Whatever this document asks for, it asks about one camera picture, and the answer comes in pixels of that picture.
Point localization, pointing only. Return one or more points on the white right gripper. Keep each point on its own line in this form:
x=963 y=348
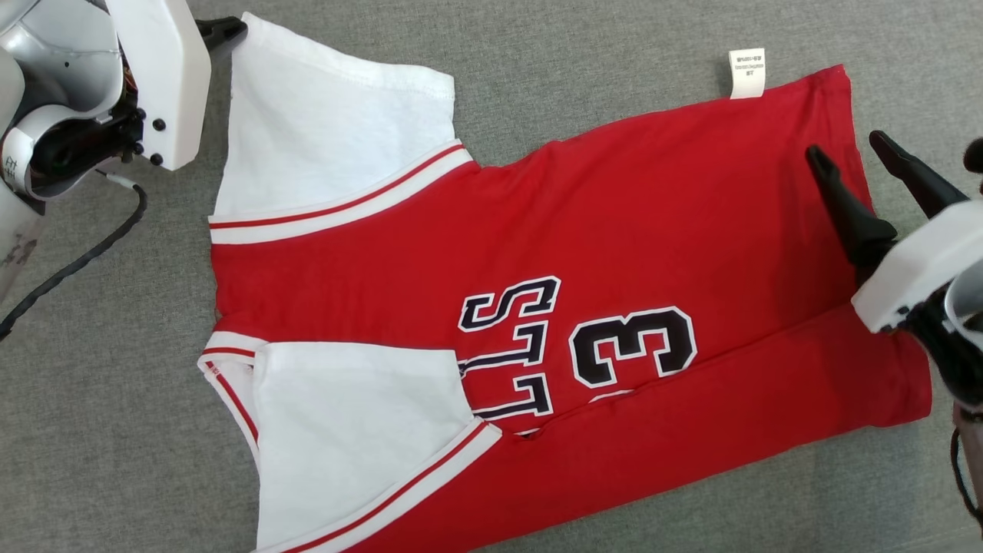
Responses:
x=921 y=261

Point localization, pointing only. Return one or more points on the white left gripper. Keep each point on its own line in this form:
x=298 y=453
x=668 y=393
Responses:
x=165 y=77

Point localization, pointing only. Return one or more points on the red white basketball jersey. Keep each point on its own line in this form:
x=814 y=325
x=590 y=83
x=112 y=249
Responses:
x=653 y=230

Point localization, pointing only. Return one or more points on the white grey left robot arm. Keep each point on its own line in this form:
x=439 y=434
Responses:
x=61 y=38

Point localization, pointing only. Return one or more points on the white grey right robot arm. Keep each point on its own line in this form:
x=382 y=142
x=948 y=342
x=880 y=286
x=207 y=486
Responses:
x=952 y=361

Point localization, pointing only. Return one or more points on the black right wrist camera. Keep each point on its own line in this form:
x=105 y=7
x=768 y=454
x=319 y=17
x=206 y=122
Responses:
x=975 y=156

